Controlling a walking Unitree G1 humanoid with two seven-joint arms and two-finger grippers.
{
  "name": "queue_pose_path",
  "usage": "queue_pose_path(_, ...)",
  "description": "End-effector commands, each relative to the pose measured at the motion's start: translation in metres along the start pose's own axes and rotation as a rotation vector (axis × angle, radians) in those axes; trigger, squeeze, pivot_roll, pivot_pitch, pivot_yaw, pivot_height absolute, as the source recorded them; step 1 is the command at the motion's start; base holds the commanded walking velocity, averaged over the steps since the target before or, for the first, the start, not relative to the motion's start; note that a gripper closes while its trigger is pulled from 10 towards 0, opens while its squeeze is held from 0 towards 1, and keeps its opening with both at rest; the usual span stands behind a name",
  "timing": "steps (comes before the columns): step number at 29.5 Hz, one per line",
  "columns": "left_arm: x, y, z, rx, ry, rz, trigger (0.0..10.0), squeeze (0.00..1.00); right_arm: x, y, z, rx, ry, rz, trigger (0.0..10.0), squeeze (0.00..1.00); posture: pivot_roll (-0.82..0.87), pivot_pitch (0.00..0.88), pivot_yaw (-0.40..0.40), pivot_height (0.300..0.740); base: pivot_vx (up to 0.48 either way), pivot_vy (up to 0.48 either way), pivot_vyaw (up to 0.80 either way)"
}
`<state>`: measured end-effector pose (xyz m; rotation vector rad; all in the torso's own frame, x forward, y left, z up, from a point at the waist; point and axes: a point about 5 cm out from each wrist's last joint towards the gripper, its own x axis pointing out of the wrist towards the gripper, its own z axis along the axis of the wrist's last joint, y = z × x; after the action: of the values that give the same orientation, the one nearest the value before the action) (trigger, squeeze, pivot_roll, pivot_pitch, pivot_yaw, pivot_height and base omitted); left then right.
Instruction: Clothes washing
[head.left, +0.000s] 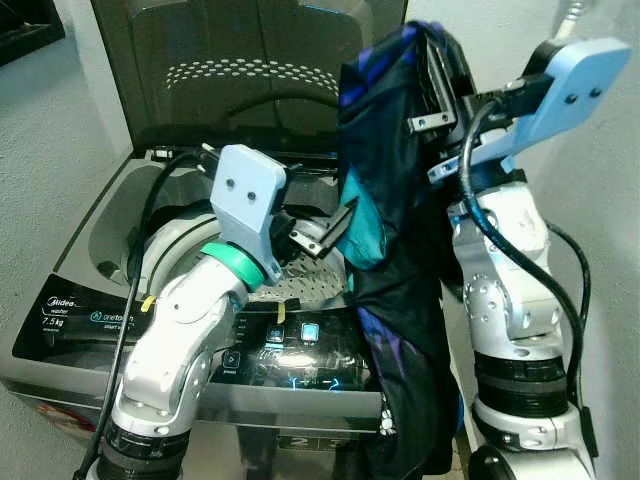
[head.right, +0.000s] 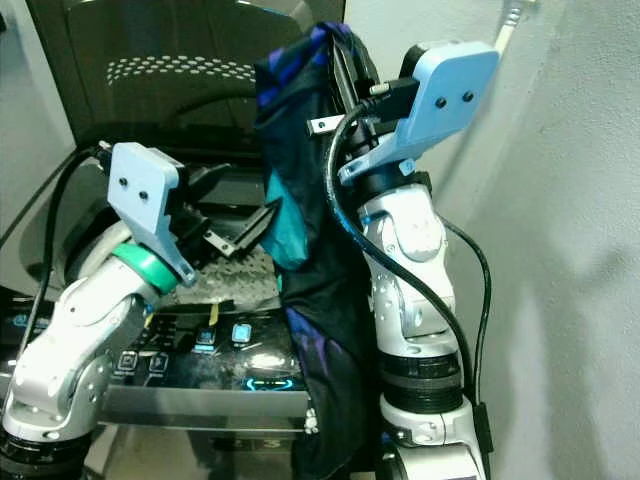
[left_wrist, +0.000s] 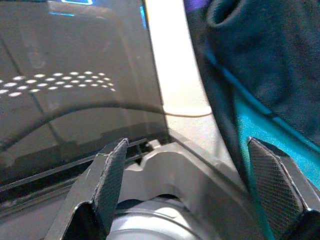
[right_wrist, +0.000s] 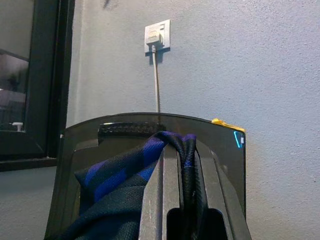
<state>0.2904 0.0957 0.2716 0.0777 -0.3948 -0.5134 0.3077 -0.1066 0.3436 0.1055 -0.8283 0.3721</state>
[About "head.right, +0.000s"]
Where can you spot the grey top load washing machine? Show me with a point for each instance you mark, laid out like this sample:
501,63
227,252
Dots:
220,395

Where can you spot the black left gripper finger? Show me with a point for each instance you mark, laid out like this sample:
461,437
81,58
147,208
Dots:
255,232
215,180

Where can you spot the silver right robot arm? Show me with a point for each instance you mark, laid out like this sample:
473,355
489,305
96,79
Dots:
410,300

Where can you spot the black jersey with teal panel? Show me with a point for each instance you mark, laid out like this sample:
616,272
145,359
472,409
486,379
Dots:
320,300

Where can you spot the light blue right wrist camera mount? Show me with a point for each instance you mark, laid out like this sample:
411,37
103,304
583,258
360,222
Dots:
455,85

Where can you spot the dark tinted washer lid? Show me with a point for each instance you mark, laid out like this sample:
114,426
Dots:
160,100

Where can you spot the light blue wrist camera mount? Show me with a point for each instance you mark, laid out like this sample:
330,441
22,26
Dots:
140,185
455,85

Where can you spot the light blue left wrist camera mount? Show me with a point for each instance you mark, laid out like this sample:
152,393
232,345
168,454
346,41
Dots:
140,185

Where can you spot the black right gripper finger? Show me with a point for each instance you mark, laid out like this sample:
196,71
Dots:
330,124
358,65

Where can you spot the steel washer drum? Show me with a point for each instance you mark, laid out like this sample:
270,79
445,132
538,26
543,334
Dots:
240,275

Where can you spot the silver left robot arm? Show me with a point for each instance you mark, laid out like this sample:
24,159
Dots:
70,350

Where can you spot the yellow tape strip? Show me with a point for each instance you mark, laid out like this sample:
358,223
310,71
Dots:
215,314

